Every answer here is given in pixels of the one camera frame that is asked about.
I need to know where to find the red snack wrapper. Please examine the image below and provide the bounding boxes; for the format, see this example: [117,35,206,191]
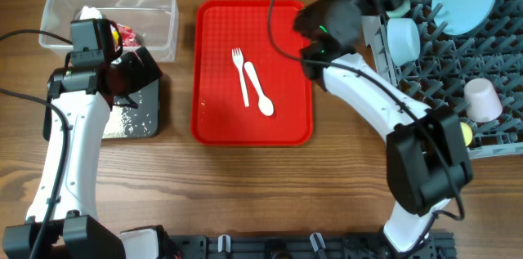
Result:
[117,24,141,47]

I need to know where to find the yellow snack wrapper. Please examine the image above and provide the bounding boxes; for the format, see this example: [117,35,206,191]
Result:
[112,30,119,46]

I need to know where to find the light blue bowl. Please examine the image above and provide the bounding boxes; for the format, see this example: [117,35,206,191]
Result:
[387,18,421,67]

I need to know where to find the white plastic spoon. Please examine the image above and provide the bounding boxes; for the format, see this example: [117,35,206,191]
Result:
[244,61,275,117]

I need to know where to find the pink plastic cup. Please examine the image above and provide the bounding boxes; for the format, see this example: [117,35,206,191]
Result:
[464,78,503,123]

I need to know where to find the yellow plastic cup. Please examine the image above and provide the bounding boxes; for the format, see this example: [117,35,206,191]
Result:
[460,122,474,146]

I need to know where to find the green bowl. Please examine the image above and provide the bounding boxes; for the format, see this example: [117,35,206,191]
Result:
[386,0,411,19]

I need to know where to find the white tissue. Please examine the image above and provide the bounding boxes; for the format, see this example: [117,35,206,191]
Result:
[79,6,103,20]

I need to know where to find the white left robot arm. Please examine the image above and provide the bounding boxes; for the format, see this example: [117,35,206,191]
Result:
[2,19,181,258]

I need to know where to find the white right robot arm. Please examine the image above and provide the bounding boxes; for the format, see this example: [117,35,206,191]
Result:
[293,0,473,258]

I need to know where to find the black food waste bin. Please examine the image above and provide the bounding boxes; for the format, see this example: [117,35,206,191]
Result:
[50,80,160,145]

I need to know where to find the clear plastic waste bin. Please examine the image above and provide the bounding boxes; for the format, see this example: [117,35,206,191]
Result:
[40,0,179,62]

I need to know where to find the grey dishwasher rack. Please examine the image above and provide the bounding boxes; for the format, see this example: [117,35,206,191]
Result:
[362,0,522,159]

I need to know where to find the white rice grains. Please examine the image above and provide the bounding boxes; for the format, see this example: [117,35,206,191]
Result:
[103,96,152,139]

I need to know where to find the white plastic fork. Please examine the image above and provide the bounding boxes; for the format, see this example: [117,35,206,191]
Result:
[232,48,250,107]

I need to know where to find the red plastic tray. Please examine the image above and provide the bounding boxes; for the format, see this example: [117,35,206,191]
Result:
[190,0,313,146]

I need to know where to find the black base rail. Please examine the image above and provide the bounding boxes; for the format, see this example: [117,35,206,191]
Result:
[171,232,458,259]

